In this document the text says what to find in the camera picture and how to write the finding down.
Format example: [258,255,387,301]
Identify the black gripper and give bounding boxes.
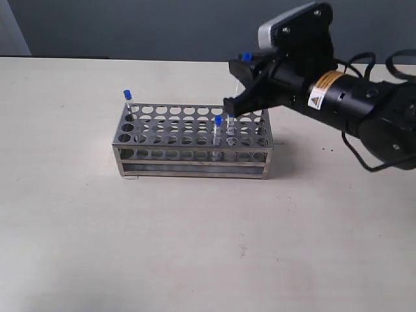
[223,22,335,117]

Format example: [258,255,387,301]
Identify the blue-capped tube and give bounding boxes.
[227,114,235,146]
[213,115,222,161]
[123,89,134,115]
[234,52,253,96]

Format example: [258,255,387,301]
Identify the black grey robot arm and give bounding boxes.
[224,1,415,172]

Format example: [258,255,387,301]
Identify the stainless steel test tube rack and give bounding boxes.
[112,103,274,179]

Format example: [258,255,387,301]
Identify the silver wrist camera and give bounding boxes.
[257,1,333,51]

